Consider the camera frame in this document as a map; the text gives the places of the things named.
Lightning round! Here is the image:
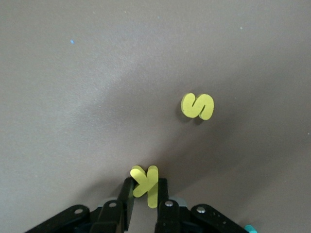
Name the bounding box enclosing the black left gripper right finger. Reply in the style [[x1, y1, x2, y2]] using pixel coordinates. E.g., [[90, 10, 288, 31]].
[[155, 178, 246, 233]]

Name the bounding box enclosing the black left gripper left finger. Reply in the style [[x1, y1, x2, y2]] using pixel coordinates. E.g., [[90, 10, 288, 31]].
[[24, 177, 136, 233]]

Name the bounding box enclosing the yellow foam letter k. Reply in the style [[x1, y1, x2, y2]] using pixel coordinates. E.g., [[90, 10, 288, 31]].
[[130, 165, 159, 209]]

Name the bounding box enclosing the yellow foam letter s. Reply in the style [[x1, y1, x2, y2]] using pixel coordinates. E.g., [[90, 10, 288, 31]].
[[181, 93, 215, 120]]

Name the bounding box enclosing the brown table cover sheet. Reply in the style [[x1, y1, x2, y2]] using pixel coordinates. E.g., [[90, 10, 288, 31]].
[[0, 0, 311, 233]]

